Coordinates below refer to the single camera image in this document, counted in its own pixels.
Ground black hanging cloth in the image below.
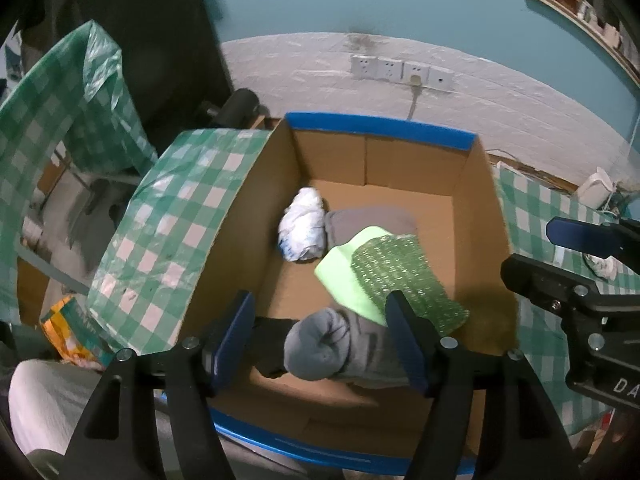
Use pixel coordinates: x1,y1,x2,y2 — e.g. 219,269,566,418
20,0,233,146

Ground white wall socket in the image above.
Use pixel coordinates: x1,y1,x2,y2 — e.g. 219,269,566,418
402,62,430,86
376,58,403,82
350,54,377,79
427,67,455,92

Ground wooden wall shelf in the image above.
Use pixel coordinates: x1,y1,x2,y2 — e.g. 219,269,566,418
521,0,640,86

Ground black cylindrical device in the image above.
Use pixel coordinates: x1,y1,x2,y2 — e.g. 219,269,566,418
200,88,261,128

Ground grey cloth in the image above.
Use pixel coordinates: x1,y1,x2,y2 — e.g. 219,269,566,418
324,205,418,250

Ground beige plug with cable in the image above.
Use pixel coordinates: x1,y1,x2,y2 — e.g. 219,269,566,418
406,75,424,121

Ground orange snack package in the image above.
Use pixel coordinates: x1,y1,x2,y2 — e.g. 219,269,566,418
40,295,113,368

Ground white blue sock bundle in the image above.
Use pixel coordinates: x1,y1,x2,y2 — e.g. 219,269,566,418
277,187,328,262

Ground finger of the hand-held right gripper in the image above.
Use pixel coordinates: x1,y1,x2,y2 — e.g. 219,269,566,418
546,216,640,259
501,253,601,317

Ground green checked plastic sheet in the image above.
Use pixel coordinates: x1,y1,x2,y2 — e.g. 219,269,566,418
0,20,158,326

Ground white electric kettle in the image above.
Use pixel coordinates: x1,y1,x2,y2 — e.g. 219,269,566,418
579,172,616,211

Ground blue-edged cardboard box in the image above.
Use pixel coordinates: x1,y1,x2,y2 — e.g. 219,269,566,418
172,111,521,476

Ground person's leg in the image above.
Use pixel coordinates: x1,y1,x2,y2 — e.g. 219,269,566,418
9,360,111,480

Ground grey black sock bundle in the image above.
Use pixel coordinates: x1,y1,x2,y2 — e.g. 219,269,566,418
252,307,416,387

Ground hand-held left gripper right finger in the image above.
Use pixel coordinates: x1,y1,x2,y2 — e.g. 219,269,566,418
385,290,581,480

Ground green checked tablecloth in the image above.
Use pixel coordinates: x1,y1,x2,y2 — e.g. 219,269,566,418
87,128,640,436

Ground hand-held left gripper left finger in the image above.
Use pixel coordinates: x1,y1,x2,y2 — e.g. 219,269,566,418
65,290,257,480

